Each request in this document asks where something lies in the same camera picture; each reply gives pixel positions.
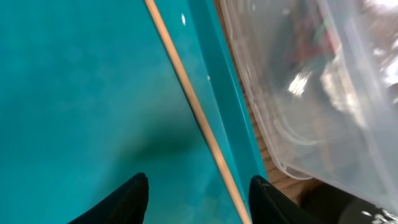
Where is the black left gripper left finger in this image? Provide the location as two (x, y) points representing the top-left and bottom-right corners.
(70, 172), (149, 224)

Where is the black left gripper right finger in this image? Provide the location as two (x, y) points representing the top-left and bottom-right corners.
(249, 175), (322, 224)

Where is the white napkin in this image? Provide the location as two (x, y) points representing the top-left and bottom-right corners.
(320, 45), (397, 129)

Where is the red snack wrapper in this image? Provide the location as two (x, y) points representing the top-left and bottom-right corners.
(291, 12), (337, 65)

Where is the wooden chopstick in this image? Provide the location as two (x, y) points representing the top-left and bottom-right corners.
(145, 0), (251, 224)

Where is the black tray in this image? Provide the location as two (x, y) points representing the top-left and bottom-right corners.
(300, 184), (397, 224)

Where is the teal plastic tray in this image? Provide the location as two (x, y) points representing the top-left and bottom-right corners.
(0, 0), (268, 224)

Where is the clear plastic bin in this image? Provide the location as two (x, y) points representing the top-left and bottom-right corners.
(221, 0), (397, 212)

